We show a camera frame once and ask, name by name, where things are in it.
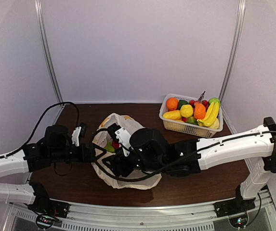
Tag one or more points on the white plastic basket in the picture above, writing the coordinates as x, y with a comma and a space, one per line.
184, 127

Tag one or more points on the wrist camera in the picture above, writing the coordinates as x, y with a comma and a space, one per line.
122, 136
78, 133

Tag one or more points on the left aluminium corner post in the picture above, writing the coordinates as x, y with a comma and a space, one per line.
46, 49

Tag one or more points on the right aluminium corner post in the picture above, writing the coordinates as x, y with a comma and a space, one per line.
240, 19

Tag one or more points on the green yellow mango in basket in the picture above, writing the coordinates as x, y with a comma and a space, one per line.
191, 120

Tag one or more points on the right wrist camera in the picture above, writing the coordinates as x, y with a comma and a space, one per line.
122, 136

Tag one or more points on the yellow lemon in basket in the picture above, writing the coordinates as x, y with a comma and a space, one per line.
216, 124

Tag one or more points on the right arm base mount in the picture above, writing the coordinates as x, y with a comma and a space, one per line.
237, 211

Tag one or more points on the aluminium corner post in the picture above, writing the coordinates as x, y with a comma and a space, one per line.
240, 19
46, 49

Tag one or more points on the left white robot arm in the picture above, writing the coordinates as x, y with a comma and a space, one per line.
22, 161

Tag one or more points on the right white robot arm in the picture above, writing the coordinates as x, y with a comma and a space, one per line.
193, 156

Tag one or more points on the orange in basket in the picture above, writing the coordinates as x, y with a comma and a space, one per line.
172, 104

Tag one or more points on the aluminium front rail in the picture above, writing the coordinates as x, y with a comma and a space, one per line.
195, 217

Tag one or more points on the small green fruit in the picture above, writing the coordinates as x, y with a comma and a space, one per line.
110, 148

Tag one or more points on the yellow banana bunch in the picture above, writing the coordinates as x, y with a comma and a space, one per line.
210, 116

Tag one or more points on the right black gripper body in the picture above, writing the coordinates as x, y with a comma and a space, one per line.
149, 166

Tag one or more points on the red apple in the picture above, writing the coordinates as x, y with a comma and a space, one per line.
115, 145

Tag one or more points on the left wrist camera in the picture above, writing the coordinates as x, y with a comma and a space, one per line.
78, 133

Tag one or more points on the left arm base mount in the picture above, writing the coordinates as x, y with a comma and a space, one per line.
48, 212

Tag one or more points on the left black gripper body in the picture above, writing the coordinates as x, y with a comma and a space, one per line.
60, 155

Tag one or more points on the green lime in basket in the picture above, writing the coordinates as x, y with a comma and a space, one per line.
181, 103

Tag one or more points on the beige plastic bag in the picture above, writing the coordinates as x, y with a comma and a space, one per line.
138, 179

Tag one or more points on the orange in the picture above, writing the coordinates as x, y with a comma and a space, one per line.
172, 104
199, 111

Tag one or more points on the green apple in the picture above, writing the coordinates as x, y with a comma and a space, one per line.
214, 100

